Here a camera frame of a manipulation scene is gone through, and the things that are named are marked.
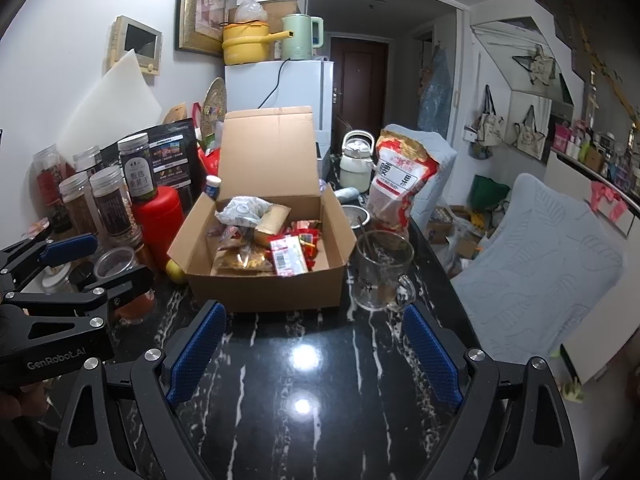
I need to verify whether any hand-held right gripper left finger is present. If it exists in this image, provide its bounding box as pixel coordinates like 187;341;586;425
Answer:
52;300;228;480

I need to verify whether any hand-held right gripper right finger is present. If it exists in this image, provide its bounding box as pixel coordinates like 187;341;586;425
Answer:
402;303;581;480

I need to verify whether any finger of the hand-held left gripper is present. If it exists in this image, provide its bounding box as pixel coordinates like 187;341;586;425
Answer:
4;265;154;319
0;231;100;282

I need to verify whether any clear bag of waffles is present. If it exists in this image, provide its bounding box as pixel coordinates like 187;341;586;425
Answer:
210;237;279;276

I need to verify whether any red white snack packet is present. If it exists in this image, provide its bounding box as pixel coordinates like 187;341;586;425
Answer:
270;236;310;277

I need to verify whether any white patterned snack bag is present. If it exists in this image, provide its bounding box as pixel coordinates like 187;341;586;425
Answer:
215;196;274;229

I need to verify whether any gold windowed box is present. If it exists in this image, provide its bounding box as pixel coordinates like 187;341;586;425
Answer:
254;205;292;246

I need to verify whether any brown cardboard box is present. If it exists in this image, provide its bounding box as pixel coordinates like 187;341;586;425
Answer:
167;106;359;314

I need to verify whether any person's left hand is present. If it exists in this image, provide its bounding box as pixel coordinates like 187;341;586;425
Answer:
0;379;52;419

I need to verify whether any clear jar of brown seeds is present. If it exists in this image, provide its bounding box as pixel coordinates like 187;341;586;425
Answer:
59;171;104;241

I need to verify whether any clear jar of dark tea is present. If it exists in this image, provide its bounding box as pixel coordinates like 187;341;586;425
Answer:
90;166;136;241

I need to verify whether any clear jar of red fruit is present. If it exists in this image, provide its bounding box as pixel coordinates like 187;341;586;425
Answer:
32;144;69;234

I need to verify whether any red plastic canister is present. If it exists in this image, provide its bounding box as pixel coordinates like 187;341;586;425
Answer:
132;186;184;274

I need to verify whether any clear glass mug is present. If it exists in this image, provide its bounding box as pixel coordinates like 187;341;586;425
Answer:
348;230;417;312

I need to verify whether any dark label white-lid jar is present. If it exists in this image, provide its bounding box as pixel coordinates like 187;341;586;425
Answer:
117;133;156;205

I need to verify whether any black stand-up pouch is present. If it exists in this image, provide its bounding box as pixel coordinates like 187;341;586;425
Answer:
100;119;199;214

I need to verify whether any steel bowl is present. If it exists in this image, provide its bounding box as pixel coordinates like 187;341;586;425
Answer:
341;203;374;231

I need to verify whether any white foam board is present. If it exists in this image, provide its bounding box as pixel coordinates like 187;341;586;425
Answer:
65;49;164;159

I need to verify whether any green bag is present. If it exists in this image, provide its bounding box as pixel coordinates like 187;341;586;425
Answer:
470;175;511;211

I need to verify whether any large red white nut bag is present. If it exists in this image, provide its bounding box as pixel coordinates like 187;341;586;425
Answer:
367;130;441;234

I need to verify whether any round woven mat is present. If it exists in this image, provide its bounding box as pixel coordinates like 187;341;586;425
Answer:
202;77;229;136

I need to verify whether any canvas tote bag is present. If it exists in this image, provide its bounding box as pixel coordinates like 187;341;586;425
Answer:
472;85;506;147

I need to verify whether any row of shelf bottles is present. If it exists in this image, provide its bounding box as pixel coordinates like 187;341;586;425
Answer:
550;120;640;191

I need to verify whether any hanging blue plastic bag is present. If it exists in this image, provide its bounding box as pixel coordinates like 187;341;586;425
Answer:
417;47;456;139

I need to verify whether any white fridge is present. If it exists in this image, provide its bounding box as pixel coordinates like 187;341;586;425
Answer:
224;57;335;154

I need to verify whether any yellow pot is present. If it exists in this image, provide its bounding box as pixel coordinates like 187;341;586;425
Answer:
221;20;296;66

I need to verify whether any gold framed picture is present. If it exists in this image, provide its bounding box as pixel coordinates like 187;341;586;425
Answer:
175;0;232;56

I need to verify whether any dark wooden door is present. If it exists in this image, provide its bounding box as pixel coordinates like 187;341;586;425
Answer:
329;35;390;134

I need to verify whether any green electric kettle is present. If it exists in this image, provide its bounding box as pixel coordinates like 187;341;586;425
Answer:
281;13;325;61

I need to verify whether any clear plastic bag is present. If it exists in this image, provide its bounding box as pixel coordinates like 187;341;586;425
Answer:
235;0;271;24

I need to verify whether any wall intercom panel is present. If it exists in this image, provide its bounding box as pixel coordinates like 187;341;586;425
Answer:
106;15;164;77

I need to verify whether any black power cable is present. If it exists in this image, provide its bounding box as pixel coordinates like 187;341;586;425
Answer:
257;58;291;110

